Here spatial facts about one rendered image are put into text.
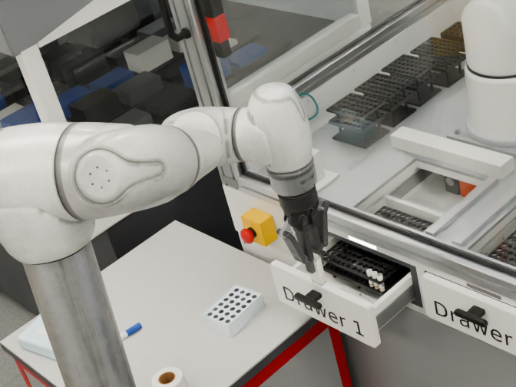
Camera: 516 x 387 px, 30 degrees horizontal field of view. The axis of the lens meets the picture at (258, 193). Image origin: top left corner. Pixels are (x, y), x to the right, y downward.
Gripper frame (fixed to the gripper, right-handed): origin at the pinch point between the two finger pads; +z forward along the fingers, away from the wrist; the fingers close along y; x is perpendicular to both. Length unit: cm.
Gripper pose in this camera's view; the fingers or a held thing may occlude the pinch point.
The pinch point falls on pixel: (315, 268)
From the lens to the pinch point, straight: 192.9
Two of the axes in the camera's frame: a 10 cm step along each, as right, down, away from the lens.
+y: 7.1, -5.1, 4.9
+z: 2.2, 8.2, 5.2
